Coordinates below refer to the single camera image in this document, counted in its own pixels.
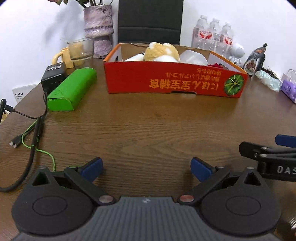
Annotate person's hand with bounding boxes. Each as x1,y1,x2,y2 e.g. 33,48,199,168
282,222,295,241

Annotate water bottle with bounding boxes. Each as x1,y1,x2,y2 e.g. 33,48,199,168
208,18,221,52
191,15,209,50
216,23,234,57

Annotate black paper bag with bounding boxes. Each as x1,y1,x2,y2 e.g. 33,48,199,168
117,0,184,45

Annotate water bottle middle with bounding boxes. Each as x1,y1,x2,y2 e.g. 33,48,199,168
208,18,221,52

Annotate green thin cable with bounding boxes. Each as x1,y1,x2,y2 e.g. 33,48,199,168
21,120,56,172

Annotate black food pouch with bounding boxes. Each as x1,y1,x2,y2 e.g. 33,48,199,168
243,43,267,76

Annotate white robot figurine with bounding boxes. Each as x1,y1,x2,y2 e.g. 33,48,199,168
229,43,245,66

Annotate black cable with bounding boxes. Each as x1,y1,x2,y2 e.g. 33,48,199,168
0,91,49,193

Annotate black stand with cable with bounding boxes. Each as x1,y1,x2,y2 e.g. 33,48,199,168
0,98,15,121

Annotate dried pink flowers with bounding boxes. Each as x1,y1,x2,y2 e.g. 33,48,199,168
48,0,104,9

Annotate yellow mug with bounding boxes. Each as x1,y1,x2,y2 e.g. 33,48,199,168
52,47,86,69

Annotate red cardboard tray box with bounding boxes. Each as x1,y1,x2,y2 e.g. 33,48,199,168
104,43,248,98

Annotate white handheld device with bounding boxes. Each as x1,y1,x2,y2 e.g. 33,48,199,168
125,52,144,62

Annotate white plastic bottle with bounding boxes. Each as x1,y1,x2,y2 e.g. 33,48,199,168
180,50,208,66

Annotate water bottle right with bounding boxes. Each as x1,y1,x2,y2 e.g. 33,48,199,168
216,23,234,57

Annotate water bottle left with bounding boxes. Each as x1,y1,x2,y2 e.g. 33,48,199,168
191,15,209,50

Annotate glass cup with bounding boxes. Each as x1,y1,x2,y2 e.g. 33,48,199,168
67,38,94,69

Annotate green hard case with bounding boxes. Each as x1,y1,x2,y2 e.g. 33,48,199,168
47,67,97,111

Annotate purple tissue pack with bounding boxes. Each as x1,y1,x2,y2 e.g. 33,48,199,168
280,80,296,104

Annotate yellow white plush toy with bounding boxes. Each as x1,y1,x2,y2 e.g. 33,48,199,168
144,42,180,62

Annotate red artificial rose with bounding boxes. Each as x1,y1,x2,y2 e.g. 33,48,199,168
208,63,227,69

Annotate clear bubble plastic bag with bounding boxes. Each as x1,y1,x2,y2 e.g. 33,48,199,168
255,70,281,92

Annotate purple textured vase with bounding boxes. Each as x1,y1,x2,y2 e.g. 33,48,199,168
84,4,114,58

